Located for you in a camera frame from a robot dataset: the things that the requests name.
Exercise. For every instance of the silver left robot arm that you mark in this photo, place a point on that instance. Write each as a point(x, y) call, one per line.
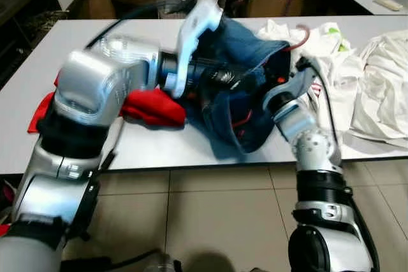
point(102, 74)

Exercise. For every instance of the white garment with green print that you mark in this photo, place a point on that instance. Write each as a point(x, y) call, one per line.
point(331, 62)

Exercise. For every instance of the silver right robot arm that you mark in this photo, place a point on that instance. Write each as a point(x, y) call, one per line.
point(315, 141)

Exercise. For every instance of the plain white crumpled garment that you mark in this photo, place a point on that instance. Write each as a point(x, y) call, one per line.
point(382, 93)

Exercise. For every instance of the dark cluttered shelf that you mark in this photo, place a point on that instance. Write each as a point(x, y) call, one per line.
point(22, 4)

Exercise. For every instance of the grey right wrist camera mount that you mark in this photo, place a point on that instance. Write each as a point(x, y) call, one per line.
point(293, 87)

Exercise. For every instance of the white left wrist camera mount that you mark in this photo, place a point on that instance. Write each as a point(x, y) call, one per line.
point(194, 30)

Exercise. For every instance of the grey robot leg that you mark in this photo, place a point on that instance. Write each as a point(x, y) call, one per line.
point(162, 264)

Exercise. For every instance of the red crumpled garment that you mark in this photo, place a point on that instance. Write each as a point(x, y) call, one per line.
point(153, 109)

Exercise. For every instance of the red plastic clothes hanger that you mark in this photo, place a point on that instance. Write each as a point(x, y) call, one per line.
point(308, 35)
point(241, 120)

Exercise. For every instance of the blue denim garment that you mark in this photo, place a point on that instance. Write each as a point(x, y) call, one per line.
point(245, 42)

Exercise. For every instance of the white remote control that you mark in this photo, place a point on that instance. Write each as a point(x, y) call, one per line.
point(389, 4)

